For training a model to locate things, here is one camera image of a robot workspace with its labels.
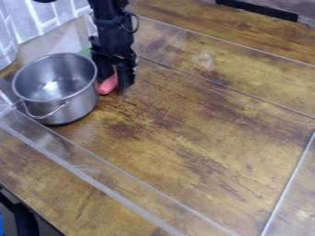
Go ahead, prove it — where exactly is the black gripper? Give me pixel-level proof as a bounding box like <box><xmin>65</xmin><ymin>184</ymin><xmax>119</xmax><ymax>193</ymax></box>
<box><xmin>87</xmin><ymin>0</ymin><xmax>139</xmax><ymax>90</ymax></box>

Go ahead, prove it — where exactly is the pink spoon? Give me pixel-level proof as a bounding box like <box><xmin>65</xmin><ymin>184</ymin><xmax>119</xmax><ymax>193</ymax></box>
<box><xmin>99</xmin><ymin>74</ymin><xmax>119</xmax><ymax>95</ymax></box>

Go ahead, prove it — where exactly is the green bumpy toy vegetable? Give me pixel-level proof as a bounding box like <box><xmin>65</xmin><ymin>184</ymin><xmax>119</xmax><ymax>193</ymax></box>
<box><xmin>79</xmin><ymin>47</ymin><xmax>91</xmax><ymax>57</ymax></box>

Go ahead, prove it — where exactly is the stainless steel pot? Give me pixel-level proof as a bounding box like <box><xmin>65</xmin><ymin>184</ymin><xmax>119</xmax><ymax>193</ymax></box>
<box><xmin>12</xmin><ymin>53</ymin><xmax>99</xmax><ymax>125</ymax></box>

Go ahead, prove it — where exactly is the white patterned curtain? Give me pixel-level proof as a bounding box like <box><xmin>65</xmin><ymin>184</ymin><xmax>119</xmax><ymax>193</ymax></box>
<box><xmin>0</xmin><ymin>0</ymin><xmax>91</xmax><ymax>70</ymax></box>

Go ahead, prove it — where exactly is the clear acrylic table barrier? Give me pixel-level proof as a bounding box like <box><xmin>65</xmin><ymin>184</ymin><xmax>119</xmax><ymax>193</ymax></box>
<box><xmin>0</xmin><ymin>18</ymin><xmax>315</xmax><ymax>236</ymax></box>

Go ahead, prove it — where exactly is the black bar at back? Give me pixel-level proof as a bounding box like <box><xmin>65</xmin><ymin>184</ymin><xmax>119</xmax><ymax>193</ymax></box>
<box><xmin>215</xmin><ymin>0</ymin><xmax>298</xmax><ymax>22</ymax></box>

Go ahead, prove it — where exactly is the black table leg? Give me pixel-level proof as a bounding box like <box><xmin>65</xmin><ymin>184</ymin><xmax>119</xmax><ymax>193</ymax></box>
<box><xmin>0</xmin><ymin>192</ymin><xmax>40</xmax><ymax>236</ymax></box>

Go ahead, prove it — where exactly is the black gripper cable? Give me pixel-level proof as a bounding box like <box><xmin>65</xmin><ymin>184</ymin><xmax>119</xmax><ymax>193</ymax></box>
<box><xmin>120</xmin><ymin>10</ymin><xmax>140</xmax><ymax>34</ymax></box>

